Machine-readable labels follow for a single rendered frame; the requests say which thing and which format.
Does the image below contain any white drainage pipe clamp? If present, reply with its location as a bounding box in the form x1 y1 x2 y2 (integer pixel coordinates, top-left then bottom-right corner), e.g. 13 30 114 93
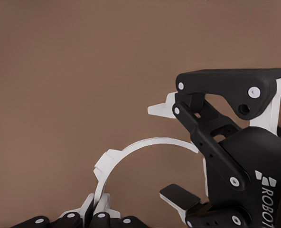
93 136 209 212

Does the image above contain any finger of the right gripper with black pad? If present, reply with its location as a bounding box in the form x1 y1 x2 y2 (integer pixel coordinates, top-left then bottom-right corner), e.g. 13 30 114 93
159 183 253 228

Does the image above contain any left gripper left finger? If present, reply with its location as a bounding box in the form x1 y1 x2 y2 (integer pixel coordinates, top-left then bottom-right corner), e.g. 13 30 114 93
12 193 95 228

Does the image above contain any finger of the right gripper with white tip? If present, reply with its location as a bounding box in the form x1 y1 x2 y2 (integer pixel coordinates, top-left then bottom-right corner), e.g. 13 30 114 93
147 68 281 192

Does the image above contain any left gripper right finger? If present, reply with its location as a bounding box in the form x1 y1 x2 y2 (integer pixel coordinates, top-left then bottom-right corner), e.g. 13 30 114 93
90 193 146 228

